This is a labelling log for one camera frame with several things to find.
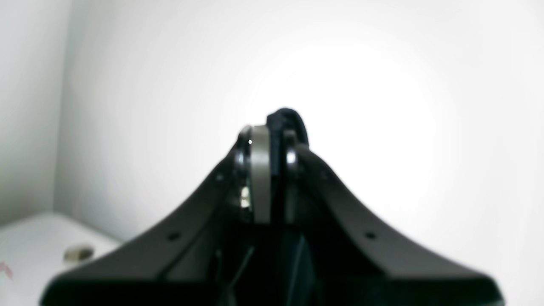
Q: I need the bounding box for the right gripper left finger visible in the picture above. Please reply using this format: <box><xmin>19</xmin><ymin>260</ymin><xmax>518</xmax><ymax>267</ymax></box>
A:
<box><xmin>236</xmin><ymin>125</ymin><xmax>272</xmax><ymax>225</ymax></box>

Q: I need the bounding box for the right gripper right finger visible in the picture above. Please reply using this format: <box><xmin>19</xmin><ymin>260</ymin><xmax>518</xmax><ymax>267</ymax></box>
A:
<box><xmin>282</xmin><ymin>130</ymin><xmax>309</xmax><ymax>225</ymax></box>

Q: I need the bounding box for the black t-shirt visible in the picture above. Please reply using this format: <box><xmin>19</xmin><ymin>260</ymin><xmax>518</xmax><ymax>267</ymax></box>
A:
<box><xmin>266</xmin><ymin>108</ymin><xmax>309</xmax><ymax>177</ymax></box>

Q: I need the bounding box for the right table grommet hole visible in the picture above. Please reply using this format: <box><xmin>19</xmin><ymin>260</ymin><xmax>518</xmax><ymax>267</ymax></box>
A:
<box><xmin>63</xmin><ymin>244</ymin><xmax>95</xmax><ymax>263</ymax></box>

